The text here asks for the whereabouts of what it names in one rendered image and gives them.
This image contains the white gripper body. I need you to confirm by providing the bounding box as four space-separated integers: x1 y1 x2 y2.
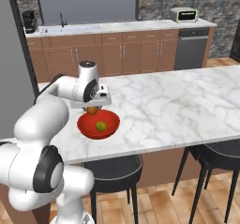
69 91 113 110

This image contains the green mango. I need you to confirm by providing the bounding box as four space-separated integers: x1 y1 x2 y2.
95 121 108 132

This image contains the red bowl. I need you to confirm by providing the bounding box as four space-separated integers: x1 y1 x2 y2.
76 109 121 141

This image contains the white marble dining table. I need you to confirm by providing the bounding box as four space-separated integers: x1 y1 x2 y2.
0 64 240 166

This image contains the grey fridge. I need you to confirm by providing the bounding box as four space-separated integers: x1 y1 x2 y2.
0 0 40 141

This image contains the orange fruit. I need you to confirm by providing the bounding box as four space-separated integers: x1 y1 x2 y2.
86 106 99 115

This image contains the brown cupboard run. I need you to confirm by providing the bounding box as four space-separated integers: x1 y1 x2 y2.
25 28 181 84

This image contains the black bar stool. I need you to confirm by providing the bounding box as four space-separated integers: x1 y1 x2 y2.
171 139 240 224
82 153 144 224

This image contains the sink with black tap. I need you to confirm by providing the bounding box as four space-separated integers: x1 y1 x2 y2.
40 12 101 35

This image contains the black coffee machine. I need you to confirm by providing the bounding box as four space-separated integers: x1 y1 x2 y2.
22 9 38 35

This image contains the dark grey dishwasher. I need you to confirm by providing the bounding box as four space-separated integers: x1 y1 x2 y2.
173 26 211 71

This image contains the white toaster oven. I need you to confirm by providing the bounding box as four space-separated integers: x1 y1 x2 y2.
170 7 199 23

